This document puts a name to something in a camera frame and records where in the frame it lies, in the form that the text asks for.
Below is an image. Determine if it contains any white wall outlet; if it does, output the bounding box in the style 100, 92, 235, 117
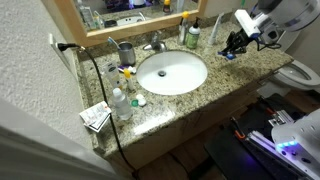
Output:
48, 32, 73, 73

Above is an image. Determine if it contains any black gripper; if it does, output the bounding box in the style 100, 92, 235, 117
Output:
219, 28, 250, 58

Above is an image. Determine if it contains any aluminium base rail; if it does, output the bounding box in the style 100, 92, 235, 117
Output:
246, 109, 320, 180

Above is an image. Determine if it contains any steel cup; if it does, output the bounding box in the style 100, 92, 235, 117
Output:
117, 40, 137, 67

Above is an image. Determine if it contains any white toilet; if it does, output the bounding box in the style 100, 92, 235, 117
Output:
256, 29, 320, 98

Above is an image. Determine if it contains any black robot platform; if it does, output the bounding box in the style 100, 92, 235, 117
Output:
203, 93, 320, 180

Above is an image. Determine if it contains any white paper packet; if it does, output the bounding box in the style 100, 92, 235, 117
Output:
78, 100, 113, 127

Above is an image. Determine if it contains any clear plastic bottle white cap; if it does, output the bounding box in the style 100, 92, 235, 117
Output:
111, 86, 134, 121

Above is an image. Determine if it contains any grey door edge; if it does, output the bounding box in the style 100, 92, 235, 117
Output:
0, 95, 125, 180

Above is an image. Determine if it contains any blue white toothbrush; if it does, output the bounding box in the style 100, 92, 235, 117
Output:
106, 35, 121, 51

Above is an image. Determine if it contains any wood framed wall mirror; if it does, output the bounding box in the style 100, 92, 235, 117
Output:
52, 0, 210, 48

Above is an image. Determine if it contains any orange black clamp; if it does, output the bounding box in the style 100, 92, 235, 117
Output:
264, 105, 278, 117
232, 127, 248, 142

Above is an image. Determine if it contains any purple white toothpaste tube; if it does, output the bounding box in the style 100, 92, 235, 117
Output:
116, 64, 138, 75

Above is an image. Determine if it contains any green pump soap bottle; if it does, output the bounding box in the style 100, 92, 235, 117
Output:
184, 17, 202, 50

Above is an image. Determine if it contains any tall white standing tube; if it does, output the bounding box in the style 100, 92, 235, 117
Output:
207, 12, 226, 46

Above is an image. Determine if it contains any clear bottle yellow cap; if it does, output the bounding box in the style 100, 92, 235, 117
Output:
176, 10, 191, 46

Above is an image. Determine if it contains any black power cord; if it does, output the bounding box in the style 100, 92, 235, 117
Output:
54, 41, 138, 178

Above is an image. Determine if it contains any granite vanity cabinet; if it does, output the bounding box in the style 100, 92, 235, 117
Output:
96, 78, 268, 180

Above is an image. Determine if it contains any small bottle yellow collar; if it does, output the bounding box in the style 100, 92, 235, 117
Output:
122, 67, 137, 92

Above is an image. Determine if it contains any white oval sink basin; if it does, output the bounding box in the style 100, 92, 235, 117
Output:
135, 49, 209, 97

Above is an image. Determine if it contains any green white lens case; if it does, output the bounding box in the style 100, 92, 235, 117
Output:
130, 93, 148, 108

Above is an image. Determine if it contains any chrome sink faucet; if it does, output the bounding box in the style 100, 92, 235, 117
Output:
142, 30, 168, 53

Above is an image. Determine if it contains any white lotion tube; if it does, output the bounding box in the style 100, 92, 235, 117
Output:
102, 61, 123, 90

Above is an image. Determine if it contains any dark edged card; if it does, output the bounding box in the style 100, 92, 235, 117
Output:
87, 114, 112, 134

